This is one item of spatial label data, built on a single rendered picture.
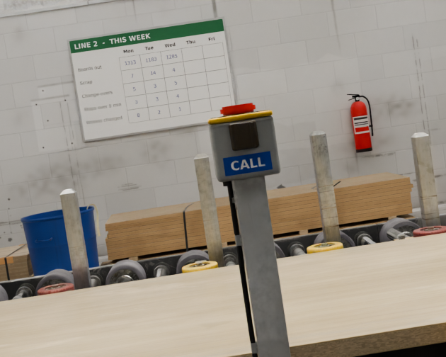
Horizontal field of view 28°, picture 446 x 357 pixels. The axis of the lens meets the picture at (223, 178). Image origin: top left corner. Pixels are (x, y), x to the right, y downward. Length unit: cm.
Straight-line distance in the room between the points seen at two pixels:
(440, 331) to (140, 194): 702
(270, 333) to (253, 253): 9
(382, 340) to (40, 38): 723
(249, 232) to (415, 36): 748
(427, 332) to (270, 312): 32
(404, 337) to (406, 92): 718
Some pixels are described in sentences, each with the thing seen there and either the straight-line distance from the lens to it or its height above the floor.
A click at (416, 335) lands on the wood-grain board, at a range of 126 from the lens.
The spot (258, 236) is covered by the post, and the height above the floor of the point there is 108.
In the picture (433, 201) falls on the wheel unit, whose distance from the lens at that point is 216.
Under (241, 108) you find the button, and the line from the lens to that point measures 98.
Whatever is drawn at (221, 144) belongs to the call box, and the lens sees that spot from 96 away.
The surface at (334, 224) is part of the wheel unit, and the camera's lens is 211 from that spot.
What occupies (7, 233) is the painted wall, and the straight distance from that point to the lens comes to 838.
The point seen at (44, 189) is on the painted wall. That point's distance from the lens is 828.
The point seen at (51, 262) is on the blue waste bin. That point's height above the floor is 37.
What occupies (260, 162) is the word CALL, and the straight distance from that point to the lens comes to 97.
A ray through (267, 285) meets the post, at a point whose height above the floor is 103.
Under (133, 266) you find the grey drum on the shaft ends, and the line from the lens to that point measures 251.
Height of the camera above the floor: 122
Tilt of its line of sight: 4 degrees down
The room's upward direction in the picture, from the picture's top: 9 degrees counter-clockwise
